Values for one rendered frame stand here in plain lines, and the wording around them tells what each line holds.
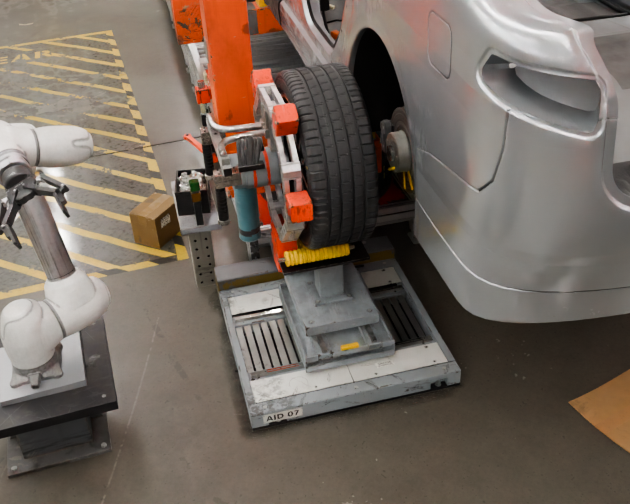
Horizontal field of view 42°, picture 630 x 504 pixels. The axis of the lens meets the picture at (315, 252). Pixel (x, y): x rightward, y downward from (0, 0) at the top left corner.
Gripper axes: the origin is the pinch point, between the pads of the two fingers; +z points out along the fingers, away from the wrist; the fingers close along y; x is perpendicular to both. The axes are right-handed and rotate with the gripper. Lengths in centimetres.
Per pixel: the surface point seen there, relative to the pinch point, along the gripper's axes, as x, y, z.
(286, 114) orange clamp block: 51, 74, -35
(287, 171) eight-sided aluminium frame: 64, 65, -27
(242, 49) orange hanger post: 67, 81, -92
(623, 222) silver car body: 40, 117, 68
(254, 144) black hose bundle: 59, 61, -40
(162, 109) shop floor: 232, 50, -278
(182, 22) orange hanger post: 170, 88, -262
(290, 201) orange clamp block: 69, 60, -19
